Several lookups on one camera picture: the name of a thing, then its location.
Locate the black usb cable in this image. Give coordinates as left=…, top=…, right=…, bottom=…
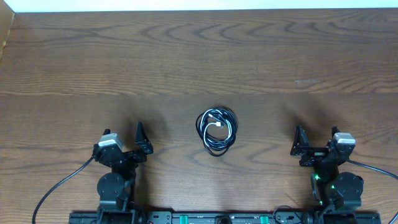
left=195, top=107, right=239, bottom=157

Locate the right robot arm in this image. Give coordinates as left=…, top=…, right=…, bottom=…
left=290, top=125, right=364, bottom=210

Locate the white usb cable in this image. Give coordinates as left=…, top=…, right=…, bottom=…
left=201, top=108, right=233, bottom=144

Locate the black left camera cable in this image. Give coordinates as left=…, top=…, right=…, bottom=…
left=32, top=155, right=96, bottom=224

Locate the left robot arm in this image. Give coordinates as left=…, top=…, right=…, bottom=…
left=92, top=122, right=154, bottom=212

